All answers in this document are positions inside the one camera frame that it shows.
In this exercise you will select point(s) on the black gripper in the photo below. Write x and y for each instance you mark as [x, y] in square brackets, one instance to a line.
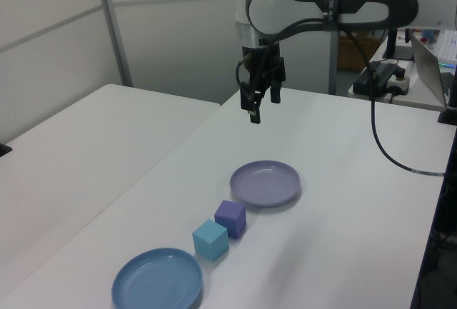
[257, 66]

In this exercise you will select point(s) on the purple cube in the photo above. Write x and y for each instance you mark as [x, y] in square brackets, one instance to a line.
[230, 218]

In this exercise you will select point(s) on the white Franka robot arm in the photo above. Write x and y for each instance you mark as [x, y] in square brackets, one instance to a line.
[357, 2]

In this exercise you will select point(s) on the grey metal pole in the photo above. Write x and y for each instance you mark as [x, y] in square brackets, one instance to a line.
[332, 63]

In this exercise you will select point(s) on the purple plate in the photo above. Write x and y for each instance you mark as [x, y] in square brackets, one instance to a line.
[265, 184]

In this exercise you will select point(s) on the brown cardboard box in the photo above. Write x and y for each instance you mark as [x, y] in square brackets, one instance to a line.
[351, 52]

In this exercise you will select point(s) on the black power strip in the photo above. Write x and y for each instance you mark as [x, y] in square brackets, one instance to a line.
[382, 78]

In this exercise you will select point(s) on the grey monitor stand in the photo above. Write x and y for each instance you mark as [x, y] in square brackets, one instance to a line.
[396, 46]

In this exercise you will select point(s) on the light blue cube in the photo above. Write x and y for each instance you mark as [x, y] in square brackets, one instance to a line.
[210, 239]

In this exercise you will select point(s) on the silver laptop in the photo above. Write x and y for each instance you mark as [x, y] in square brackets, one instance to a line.
[428, 70]

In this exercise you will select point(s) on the blue plate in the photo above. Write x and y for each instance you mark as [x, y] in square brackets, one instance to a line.
[157, 282]

